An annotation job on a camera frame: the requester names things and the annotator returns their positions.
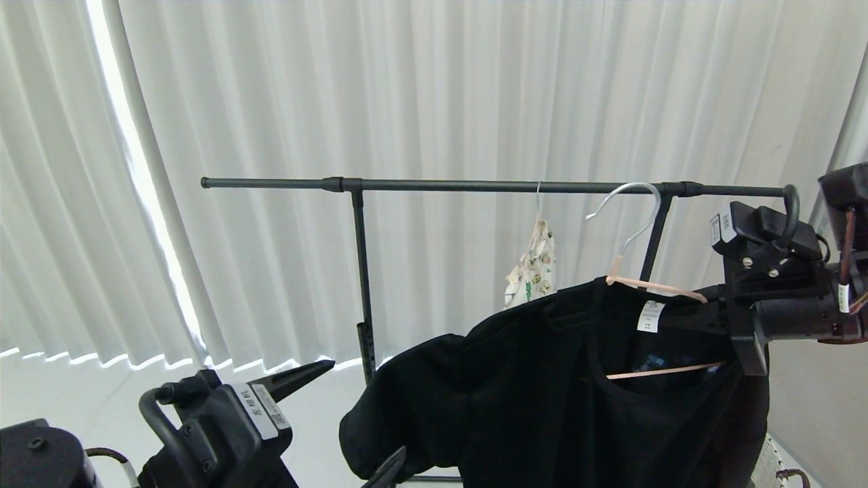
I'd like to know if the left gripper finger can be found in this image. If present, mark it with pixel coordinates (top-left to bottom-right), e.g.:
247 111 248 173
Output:
363 446 408 488
248 359 336 405

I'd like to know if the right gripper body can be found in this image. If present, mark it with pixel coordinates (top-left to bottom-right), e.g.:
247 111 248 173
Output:
728 297 842 378

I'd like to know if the black garment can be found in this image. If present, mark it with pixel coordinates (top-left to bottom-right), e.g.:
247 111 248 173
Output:
338 277 771 488

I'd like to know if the cream printed garment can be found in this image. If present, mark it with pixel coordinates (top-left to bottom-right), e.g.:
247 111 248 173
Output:
503 216 557 311

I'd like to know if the white laundry basket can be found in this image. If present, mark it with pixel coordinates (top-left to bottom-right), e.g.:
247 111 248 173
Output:
749 434 812 488

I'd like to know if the black clothes rack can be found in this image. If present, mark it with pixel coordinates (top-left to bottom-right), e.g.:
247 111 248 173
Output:
201 176 791 483

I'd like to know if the white curtain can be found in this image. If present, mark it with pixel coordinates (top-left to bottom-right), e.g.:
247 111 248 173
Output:
0 0 868 370

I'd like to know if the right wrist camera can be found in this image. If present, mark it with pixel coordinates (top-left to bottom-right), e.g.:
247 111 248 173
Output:
709 202 825 300

